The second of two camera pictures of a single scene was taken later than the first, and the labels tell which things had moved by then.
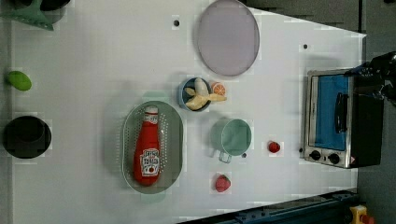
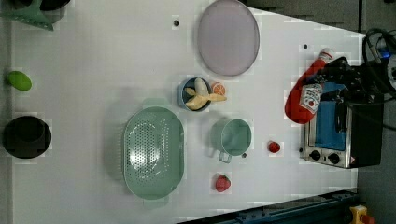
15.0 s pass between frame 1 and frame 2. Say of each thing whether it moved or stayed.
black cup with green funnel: stayed
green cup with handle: stayed
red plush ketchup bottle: moved
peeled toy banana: stayed
